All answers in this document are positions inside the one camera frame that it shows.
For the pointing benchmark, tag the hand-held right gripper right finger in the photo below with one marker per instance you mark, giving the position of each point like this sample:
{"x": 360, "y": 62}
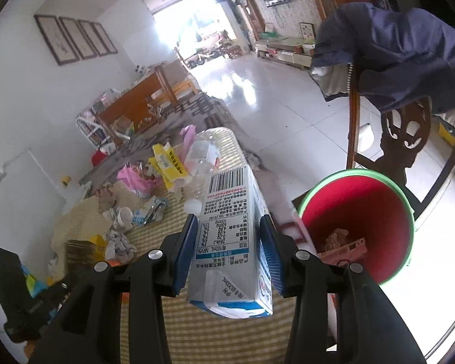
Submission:
{"x": 271, "y": 259}

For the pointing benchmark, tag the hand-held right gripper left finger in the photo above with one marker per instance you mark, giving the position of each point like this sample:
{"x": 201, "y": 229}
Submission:
{"x": 186, "y": 254}

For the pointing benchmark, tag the white blue milk carton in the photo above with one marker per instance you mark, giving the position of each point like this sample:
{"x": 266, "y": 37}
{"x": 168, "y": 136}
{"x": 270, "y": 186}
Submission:
{"x": 227, "y": 242}

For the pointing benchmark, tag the pink snack bag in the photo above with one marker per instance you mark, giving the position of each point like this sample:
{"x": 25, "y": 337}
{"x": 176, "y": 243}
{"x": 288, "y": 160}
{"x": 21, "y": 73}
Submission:
{"x": 136, "y": 182}

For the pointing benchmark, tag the yellow sponge cloth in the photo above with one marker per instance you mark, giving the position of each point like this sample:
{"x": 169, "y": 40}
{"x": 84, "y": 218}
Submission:
{"x": 170, "y": 165}

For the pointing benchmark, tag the red bin with green rim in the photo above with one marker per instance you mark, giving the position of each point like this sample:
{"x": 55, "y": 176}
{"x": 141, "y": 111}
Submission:
{"x": 364, "y": 204}

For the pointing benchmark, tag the blue white wrapper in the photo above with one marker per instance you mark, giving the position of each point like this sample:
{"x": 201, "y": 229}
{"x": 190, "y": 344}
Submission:
{"x": 148, "y": 212}

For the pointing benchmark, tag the crumpled white paper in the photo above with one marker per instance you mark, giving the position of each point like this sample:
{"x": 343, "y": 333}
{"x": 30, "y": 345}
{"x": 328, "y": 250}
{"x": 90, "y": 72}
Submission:
{"x": 119, "y": 246}

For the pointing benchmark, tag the crumpled brown paper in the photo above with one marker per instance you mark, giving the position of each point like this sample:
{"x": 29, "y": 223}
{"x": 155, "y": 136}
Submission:
{"x": 335, "y": 238}

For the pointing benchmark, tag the crushed white paper cup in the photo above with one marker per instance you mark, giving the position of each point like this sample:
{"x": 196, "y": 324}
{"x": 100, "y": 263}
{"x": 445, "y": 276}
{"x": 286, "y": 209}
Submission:
{"x": 122, "y": 218}

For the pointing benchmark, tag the pink carton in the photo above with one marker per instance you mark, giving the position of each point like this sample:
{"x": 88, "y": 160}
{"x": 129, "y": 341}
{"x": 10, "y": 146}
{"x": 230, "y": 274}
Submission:
{"x": 345, "y": 252}

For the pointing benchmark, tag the small cardboard box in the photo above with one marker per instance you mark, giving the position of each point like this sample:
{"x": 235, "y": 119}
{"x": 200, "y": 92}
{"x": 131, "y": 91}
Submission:
{"x": 79, "y": 251}

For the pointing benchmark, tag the small yellow wrapper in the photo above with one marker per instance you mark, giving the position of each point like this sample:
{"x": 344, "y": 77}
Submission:
{"x": 98, "y": 242}

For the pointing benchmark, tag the beige checked tablecloth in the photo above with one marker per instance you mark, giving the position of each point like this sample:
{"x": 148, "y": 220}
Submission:
{"x": 227, "y": 341}

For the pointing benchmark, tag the clear plastic bottle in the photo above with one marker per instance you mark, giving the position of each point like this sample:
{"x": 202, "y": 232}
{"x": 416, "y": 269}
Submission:
{"x": 201, "y": 159}

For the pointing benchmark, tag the crumpled pink-white wrapper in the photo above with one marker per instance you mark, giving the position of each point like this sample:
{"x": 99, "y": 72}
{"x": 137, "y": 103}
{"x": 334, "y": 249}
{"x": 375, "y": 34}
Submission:
{"x": 107, "y": 197}

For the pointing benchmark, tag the pink plastic bag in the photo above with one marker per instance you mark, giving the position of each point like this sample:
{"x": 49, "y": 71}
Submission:
{"x": 187, "y": 136}

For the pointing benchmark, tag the red round object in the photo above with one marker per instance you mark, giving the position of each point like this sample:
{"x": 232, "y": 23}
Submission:
{"x": 98, "y": 158}

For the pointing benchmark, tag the wooden bench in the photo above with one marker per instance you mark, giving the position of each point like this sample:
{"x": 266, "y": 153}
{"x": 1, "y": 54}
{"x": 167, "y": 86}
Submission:
{"x": 136, "y": 100}

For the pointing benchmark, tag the white shelf rack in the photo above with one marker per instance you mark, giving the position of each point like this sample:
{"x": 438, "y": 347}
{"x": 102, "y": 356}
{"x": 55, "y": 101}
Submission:
{"x": 86, "y": 123}

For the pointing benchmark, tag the dark carved wooden chair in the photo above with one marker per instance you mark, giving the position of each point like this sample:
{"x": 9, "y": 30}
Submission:
{"x": 396, "y": 148}

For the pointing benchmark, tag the low television cabinet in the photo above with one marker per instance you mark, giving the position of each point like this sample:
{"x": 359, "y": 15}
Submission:
{"x": 284, "y": 51}

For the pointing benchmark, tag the wooden room divider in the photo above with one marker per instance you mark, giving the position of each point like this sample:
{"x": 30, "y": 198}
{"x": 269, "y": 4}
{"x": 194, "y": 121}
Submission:
{"x": 246, "y": 19}

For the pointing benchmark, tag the blue jacket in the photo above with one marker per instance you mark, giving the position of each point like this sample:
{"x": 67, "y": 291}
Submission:
{"x": 402, "y": 53}

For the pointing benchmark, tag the framed wall picture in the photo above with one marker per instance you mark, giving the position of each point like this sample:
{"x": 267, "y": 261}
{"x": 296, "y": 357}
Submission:
{"x": 57, "y": 40}
{"x": 93, "y": 38}
{"x": 77, "y": 38}
{"x": 105, "y": 38}

